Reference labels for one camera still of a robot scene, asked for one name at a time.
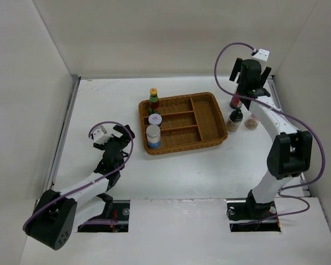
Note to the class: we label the silver-capped blue label shaker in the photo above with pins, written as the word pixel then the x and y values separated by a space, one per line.
pixel 153 135

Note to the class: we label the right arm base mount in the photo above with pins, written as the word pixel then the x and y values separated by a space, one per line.
pixel 244 217

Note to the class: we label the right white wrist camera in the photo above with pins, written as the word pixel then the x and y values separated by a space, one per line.
pixel 262 56

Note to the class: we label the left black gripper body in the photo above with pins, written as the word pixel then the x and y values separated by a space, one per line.
pixel 123 142

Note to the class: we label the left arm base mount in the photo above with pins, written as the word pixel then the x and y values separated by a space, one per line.
pixel 114 216

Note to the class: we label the small jar white lid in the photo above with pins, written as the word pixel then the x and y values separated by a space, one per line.
pixel 155 119

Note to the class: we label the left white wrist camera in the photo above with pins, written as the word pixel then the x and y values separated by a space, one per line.
pixel 99 135

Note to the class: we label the tall dark soy sauce bottle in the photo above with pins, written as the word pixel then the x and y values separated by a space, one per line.
pixel 235 102

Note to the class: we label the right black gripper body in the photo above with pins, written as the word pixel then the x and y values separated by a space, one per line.
pixel 240 86

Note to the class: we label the woven wicker divided tray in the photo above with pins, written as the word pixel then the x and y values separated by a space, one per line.
pixel 189 122

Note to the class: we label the small brown black-capped bottle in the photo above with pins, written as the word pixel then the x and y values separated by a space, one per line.
pixel 234 120

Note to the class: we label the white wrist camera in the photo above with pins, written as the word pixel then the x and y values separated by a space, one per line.
pixel 262 56
pixel 99 135

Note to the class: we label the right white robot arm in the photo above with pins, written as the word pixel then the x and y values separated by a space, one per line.
pixel 290 153

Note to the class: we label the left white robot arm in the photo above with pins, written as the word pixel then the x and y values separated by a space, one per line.
pixel 85 205

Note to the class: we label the red sauce bottle green label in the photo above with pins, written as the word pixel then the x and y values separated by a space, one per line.
pixel 153 101

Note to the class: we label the pink-capped spice bottle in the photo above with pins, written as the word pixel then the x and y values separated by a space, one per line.
pixel 251 122

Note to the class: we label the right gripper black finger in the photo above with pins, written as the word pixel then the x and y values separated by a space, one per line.
pixel 236 71
pixel 265 74

